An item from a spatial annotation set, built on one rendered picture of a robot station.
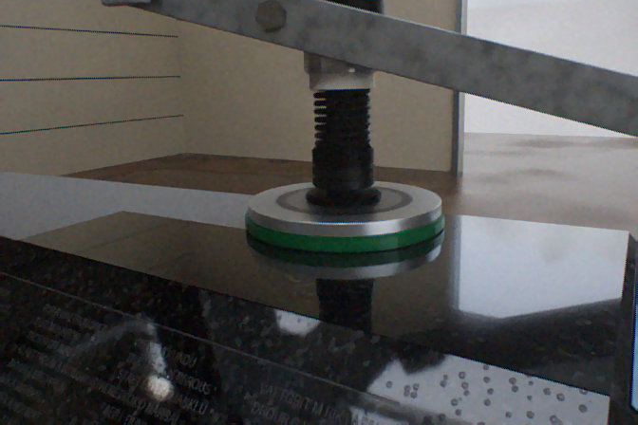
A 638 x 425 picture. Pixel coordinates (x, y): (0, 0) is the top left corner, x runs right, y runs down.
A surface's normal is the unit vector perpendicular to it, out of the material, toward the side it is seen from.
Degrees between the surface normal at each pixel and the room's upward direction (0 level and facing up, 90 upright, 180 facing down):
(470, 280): 0
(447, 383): 45
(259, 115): 90
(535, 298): 0
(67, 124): 90
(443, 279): 0
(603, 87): 90
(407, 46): 90
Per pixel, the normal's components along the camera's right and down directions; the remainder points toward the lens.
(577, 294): -0.03, -0.98
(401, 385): -0.40, -0.57
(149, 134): 0.85, 0.08
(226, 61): -0.52, 0.18
